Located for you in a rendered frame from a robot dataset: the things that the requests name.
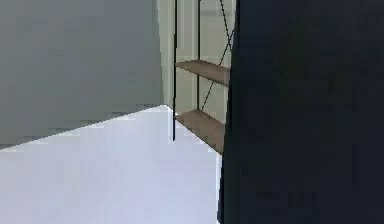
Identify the large black cabinet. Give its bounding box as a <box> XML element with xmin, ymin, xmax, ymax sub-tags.
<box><xmin>217</xmin><ymin>0</ymin><xmax>384</xmax><ymax>224</ymax></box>

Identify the black frame wooden shelf unit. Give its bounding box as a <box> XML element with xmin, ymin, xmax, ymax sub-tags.
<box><xmin>172</xmin><ymin>0</ymin><xmax>237</xmax><ymax>156</ymax></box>

